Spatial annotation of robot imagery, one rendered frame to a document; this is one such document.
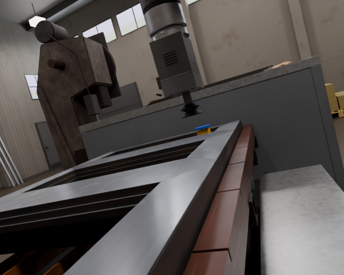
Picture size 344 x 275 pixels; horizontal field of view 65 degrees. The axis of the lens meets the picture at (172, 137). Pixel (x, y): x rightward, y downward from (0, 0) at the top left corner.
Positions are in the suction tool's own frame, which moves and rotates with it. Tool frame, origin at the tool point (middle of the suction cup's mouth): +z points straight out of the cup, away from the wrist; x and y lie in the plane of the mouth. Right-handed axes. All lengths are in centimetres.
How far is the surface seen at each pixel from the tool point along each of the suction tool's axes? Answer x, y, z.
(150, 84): -367, -1036, -159
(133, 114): -50, -84, -8
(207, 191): 1.6, 11.8, 12.0
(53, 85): -302, -350, -112
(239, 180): 5.9, 3.5, 13.7
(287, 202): 13.5, -18.7, 28.3
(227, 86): 2, -82, -8
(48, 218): -34.8, 7.4, 12.6
